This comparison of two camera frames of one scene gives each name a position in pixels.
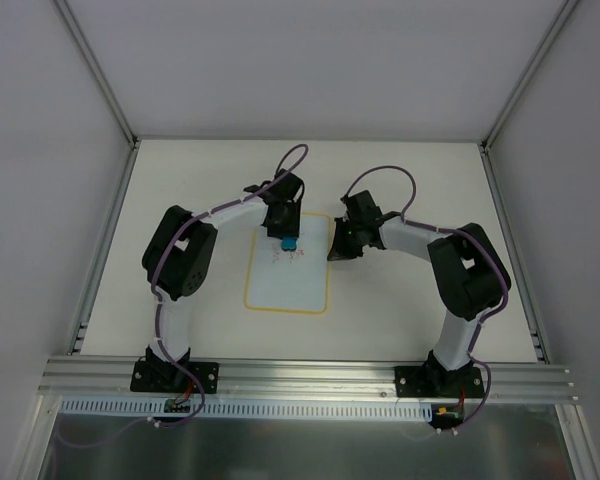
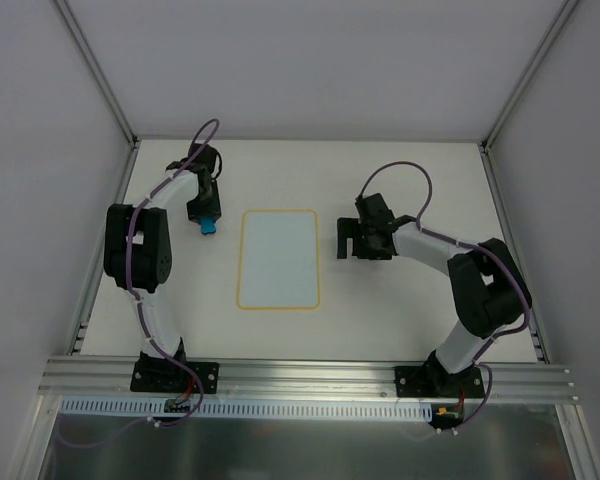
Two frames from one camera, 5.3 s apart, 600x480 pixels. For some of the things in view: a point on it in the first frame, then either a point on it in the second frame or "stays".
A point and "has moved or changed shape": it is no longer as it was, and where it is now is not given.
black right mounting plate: x=439 y=381 stays
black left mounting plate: x=165 y=377 stays
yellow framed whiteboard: x=289 y=281 has moved or changed shape
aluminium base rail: x=67 y=377 stays
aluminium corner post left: x=108 y=88 stays
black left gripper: x=284 y=228 → x=204 y=211
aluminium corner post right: x=536 y=61 stays
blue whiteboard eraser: x=289 y=243 has moved or changed shape
